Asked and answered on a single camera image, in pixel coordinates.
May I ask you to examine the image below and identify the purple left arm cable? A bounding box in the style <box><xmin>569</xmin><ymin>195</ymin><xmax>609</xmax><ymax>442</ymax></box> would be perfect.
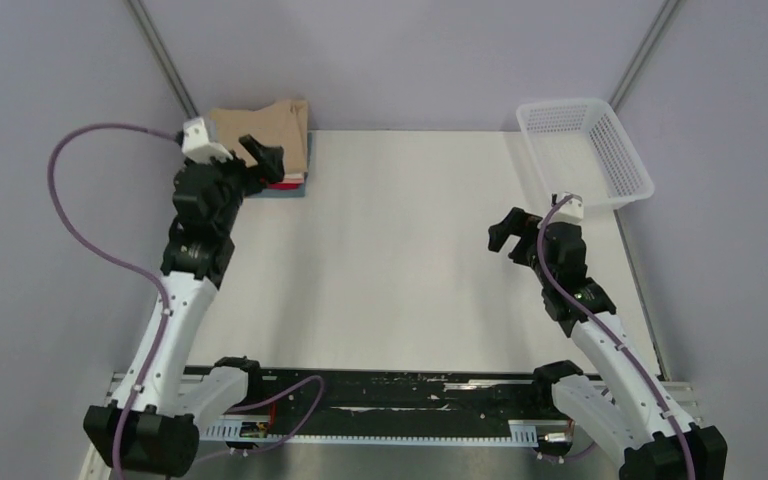
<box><xmin>47</xmin><ymin>123</ymin><xmax>327</xmax><ymax>480</ymax></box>

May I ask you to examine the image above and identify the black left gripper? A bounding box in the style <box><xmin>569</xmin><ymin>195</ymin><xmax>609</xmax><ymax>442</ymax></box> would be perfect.
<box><xmin>202</xmin><ymin>134</ymin><xmax>287</xmax><ymax>230</ymax></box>

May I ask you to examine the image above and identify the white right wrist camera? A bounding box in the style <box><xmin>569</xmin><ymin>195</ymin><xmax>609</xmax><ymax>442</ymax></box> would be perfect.
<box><xmin>550</xmin><ymin>192</ymin><xmax>584</xmax><ymax>224</ymax></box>

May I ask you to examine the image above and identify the white plastic laundry basket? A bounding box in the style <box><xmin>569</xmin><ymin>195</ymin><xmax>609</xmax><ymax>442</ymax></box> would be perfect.
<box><xmin>515</xmin><ymin>98</ymin><xmax>655</xmax><ymax>212</ymax></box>

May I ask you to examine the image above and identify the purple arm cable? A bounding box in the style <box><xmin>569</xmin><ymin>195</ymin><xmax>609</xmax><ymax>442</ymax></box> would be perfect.
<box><xmin>47</xmin><ymin>123</ymin><xmax>327</xmax><ymax>480</ymax></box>
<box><xmin>534</xmin><ymin>194</ymin><xmax>698</xmax><ymax>480</ymax></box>

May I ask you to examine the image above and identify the right corner metal post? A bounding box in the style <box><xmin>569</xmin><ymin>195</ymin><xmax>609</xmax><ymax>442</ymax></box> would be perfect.
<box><xmin>608</xmin><ymin>0</ymin><xmax>685</xmax><ymax>112</ymax></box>

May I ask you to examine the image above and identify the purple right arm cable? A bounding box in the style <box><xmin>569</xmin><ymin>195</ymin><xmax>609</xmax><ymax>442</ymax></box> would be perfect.
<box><xmin>534</xmin><ymin>194</ymin><xmax>698</xmax><ymax>480</ymax></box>

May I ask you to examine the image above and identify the corner metal post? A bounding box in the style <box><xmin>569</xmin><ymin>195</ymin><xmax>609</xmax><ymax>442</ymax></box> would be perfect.
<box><xmin>123</xmin><ymin>0</ymin><xmax>199</xmax><ymax>118</ymax></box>
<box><xmin>608</xmin><ymin>0</ymin><xmax>685</xmax><ymax>112</ymax></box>

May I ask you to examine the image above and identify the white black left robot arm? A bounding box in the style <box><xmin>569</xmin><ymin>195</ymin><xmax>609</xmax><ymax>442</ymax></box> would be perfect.
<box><xmin>83</xmin><ymin>135</ymin><xmax>285</xmax><ymax>478</ymax></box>

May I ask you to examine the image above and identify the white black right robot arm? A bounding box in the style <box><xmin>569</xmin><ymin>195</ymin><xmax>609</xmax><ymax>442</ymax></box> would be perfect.
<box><xmin>488</xmin><ymin>204</ymin><xmax>728</xmax><ymax>479</ymax></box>

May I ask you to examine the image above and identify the red folded t shirt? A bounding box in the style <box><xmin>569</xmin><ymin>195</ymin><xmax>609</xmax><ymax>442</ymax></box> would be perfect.
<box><xmin>269</xmin><ymin>183</ymin><xmax>305</xmax><ymax>192</ymax></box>

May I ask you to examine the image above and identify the beige t shirt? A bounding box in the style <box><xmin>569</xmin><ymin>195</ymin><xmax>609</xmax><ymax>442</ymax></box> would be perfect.
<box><xmin>208</xmin><ymin>99</ymin><xmax>309</xmax><ymax>175</ymax></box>

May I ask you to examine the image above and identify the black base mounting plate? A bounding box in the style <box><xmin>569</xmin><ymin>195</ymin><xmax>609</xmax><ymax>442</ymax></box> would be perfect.
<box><xmin>223</xmin><ymin>367</ymin><xmax>573</xmax><ymax>445</ymax></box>

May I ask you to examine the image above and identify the left corner metal post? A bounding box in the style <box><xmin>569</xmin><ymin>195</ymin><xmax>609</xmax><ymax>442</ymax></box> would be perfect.
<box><xmin>123</xmin><ymin>0</ymin><xmax>199</xmax><ymax>118</ymax></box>

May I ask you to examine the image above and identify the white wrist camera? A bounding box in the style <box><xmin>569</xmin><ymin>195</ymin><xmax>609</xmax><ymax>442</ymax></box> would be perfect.
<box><xmin>181</xmin><ymin>117</ymin><xmax>234</xmax><ymax>164</ymax></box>
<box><xmin>550</xmin><ymin>192</ymin><xmax>584</xmax><ymax>224</ymax></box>

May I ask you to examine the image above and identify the slotted white cable duct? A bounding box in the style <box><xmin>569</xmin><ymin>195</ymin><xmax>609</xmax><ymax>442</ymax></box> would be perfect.
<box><xmin>198</xmin><ymin>418</ymin><xmax>539</xmax><ymax>448</ymax></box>

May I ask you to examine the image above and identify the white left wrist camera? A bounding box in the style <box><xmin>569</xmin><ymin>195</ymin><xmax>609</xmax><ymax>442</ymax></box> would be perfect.
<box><xmin>181</xmin><ymin>117</ymin><xmax>234</xmax><ymax>164</ymax></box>

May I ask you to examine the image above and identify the aluminium frame rail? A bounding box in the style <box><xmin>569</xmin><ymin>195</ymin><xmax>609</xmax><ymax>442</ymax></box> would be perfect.
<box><xmin>79</xmin><ymin>372</ymin><xmax>703</xmax><ymax>480</ymax></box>

